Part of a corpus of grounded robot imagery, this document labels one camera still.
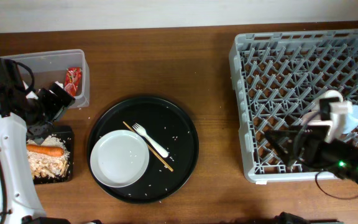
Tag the white plastic fork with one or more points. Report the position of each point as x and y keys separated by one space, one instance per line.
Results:
x=142 y=131

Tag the white bowl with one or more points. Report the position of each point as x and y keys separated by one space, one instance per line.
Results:
x=336 y=124

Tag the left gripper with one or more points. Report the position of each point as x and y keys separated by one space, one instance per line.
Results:
x=36 y=132

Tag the wooden chopstick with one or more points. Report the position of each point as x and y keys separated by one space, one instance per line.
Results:
x=152 y=151

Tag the orange carrot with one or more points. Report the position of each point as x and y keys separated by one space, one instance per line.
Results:
x=47 y=150

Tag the white plate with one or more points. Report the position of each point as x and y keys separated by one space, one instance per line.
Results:
x=119 y=158

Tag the light blue cup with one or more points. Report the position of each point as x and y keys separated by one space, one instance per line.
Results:
x=351 y=120

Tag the black rectangular tray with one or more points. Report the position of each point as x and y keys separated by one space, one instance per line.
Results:
x=64 y=133

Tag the white cup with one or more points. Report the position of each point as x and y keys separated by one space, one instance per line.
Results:
x=326 y=94

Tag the round black serving tray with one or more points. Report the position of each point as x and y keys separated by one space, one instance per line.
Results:
x=166 y=123

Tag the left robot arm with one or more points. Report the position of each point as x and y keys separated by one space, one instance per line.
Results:
x=23 y=118

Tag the clear plastic bin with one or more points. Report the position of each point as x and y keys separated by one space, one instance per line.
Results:
x=50 y=67

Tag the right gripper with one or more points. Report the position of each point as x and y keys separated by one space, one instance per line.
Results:
x=315 y=142

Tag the rice and food scraps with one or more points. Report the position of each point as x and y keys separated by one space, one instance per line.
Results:
x=42 y=166

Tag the grey dishwasher rack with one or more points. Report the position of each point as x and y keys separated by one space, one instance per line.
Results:
x=276 y=76

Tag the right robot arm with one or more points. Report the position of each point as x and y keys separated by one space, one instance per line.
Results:
x=343 y=159

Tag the red snack wrapper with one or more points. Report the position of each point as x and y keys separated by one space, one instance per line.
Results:
x=72 y=80

